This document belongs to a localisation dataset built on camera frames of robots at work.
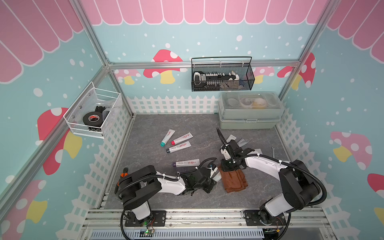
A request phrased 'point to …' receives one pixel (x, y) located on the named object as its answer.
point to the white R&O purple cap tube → (189, 162)
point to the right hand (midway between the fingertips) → (222, 167)
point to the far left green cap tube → (170, 134)
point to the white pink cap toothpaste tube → (182, 138)
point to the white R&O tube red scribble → (230, 137)
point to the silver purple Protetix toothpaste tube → (242, 142)
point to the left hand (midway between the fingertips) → (213, 184)
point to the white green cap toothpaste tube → (218, 177)
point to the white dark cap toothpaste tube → (178, 146)
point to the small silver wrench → (273, 152)
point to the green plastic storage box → (249, 110)
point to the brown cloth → (234, 180)
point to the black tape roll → (93, 118)
